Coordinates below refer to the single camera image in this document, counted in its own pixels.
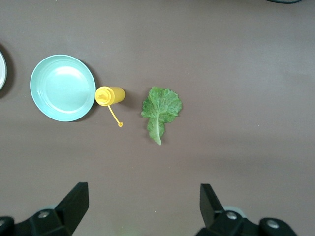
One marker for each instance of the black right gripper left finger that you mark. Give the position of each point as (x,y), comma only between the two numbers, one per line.
(64,218)

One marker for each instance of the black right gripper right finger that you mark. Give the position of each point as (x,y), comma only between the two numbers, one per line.
(216,221)

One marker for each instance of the mint green plate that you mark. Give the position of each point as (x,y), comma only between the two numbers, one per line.
(62,88)

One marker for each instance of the yellow squeeze bottle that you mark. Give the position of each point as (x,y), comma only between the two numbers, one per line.
(112,94)

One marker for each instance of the green lettuce leaf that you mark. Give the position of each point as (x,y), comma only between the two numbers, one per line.
(161,105)

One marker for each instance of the beige plate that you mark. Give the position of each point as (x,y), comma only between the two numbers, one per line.
(2,71)

